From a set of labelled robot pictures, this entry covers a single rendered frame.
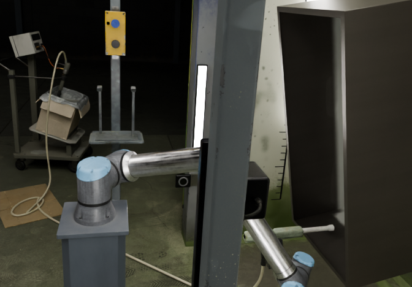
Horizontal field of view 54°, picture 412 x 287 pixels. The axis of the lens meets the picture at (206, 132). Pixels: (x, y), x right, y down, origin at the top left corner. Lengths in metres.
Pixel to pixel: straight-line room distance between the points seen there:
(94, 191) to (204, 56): 1.09
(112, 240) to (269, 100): 1.35
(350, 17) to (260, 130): 1.35
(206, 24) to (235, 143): 1.97
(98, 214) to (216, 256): 1.36
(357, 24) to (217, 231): 1.10
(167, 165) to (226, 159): 1.31
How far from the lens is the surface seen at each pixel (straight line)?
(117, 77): 2.67
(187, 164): 1.79
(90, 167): 1.87
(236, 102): 0.52
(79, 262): 1.99
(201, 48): 2.48
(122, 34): 2.58
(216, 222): 0.58
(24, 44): 4.18
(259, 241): 1.67
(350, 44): 1.54
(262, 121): 2.69
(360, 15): 1.55
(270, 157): 2.80
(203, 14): 2.47
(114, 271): 2.02
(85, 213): 1.94
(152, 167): 1.89
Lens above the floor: 1.62
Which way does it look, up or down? 17 degrees down
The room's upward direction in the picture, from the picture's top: 4 degrees clockwise
